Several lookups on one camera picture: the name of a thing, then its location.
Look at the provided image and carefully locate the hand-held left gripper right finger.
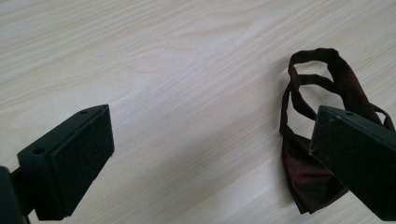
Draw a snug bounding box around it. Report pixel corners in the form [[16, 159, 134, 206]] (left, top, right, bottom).
[[309, 105, 396, 222]]

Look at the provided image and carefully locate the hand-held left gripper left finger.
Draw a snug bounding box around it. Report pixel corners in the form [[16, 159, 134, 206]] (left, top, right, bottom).
[[17, 104, 115, 221]]

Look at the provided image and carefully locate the dark red bow tie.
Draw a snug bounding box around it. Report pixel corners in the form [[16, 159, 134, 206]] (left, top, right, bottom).
[[278, 48, 396, 216]]

